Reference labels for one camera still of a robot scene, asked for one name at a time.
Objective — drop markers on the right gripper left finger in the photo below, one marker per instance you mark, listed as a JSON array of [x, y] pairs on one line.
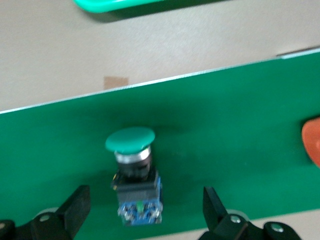
[[75, 212]]

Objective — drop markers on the green mushroom push button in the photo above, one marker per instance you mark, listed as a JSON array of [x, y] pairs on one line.
[[135, 190]]

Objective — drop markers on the brown tape piece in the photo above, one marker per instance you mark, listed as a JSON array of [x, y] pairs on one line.
[[116, 82]]

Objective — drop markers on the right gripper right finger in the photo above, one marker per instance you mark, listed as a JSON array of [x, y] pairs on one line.
[[216, 217]]

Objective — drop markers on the green plastic tray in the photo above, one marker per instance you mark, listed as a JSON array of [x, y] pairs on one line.
[[100, 5]]

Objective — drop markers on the green conveyor belt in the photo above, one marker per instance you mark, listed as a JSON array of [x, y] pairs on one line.
[[225, 125]]

